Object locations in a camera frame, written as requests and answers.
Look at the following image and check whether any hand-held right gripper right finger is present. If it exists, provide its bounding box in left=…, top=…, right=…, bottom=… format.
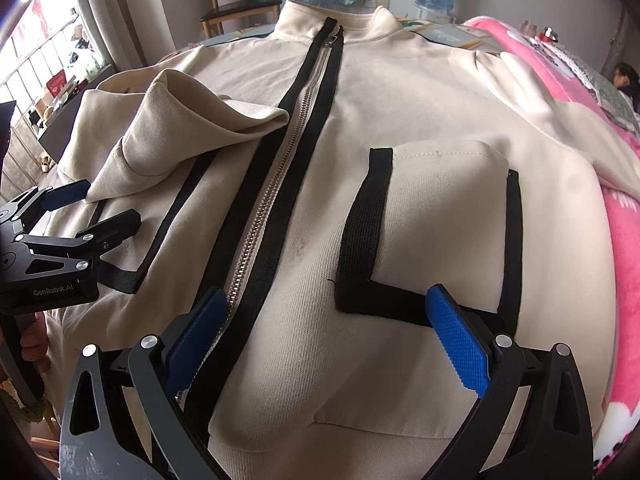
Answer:
left=425, top=284, right=593, bottom=480

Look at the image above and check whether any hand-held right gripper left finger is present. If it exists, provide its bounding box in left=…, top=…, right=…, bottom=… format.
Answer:
left=59, top=287, right=231, bottom=480

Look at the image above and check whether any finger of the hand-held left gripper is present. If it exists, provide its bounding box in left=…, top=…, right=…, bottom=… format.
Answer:
left=0, top=181, right=92, bottom=233
left=12, top=208, right=142, bottom=271

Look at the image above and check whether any cream zip jacket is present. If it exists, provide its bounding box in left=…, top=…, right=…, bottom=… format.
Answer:
left=42, top=0, right=618, bottom=480

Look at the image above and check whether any person's left hand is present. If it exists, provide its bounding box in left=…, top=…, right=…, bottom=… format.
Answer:
left=20, top=310, right=52, bottom=371

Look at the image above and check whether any dark side cabinet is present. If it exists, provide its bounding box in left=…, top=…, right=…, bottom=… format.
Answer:
left=37, top=62, right=131, bottom=161

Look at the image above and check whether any window railing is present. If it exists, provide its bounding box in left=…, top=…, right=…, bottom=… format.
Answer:
left=0, top=5, right=111, bottom=201

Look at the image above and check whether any pink floral blanket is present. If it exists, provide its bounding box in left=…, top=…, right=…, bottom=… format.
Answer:
left=462, top=15, right=640, bottom=466

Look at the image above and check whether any grey curtain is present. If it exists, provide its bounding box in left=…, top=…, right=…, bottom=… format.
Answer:
left=82, top=0, right=211, bottom=76

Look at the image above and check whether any grey lace cloth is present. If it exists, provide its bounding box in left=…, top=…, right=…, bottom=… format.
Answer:
left=530, top=37, right=640, bottom=136

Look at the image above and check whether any white water dispenser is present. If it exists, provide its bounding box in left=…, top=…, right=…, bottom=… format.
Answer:
left=412, top=7, right=458, bottom=26

